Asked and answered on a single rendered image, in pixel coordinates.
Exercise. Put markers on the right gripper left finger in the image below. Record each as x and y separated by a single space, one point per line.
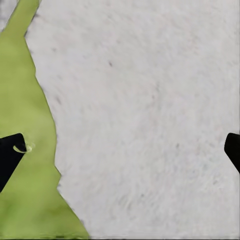
12 149

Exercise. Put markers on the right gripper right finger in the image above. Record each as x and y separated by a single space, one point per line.
232 149

